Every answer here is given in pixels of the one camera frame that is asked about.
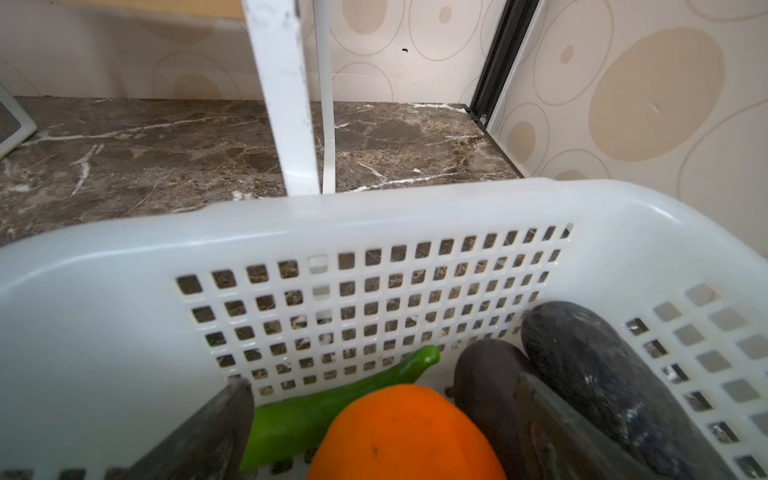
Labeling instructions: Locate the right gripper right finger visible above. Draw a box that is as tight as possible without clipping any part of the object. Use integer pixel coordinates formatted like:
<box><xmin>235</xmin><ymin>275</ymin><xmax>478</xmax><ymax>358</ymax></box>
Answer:
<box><xmin>515</xmin><ymin>373</ymin><xmax>659</xmax><ymax>479</ymax></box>

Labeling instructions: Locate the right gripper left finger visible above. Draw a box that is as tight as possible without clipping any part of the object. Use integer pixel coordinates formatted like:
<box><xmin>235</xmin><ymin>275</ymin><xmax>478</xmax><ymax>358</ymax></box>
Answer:
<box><xmin>122</xmin><ymin>378</ymin><xmax>255</xmax><ymax>479</ymax></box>

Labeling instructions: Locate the green pepper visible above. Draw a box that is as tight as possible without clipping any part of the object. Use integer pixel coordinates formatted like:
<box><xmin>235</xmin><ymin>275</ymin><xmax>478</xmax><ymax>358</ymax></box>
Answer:
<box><xmin>239</xmin><ymin>346</ymin><xmax>441</xmax><ymax>473</ymax></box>

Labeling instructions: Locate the purple eggplant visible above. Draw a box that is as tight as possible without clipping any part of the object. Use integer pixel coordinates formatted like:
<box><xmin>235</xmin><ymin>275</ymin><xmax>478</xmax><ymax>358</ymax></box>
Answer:
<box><xmin>454</xmin><ymin>339</ymin><xmax>532</xmax><ymax>479</ymax></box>

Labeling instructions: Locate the white plastic basket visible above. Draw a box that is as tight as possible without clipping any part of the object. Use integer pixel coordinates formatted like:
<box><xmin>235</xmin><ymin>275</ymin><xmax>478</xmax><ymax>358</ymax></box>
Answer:
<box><xmin>1</xmin><ymin>179</ymin><xmax>767</xmax><ymax>479</ymax></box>

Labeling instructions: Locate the orange fruit in white basket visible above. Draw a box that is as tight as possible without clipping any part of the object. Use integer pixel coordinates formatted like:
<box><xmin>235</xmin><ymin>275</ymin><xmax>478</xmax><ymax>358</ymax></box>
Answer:
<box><xmin>306</xmin><ymin>385</ymin><xmax>506</xmax><ymax>479</ymax></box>

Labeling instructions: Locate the white wooden two-tier shelf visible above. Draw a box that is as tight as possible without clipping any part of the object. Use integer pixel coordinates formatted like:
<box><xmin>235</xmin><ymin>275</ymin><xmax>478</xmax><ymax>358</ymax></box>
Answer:
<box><xmin>0</xmin><ymin>0</ymin><xmax>337</xmax><ymax>197</ymax></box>

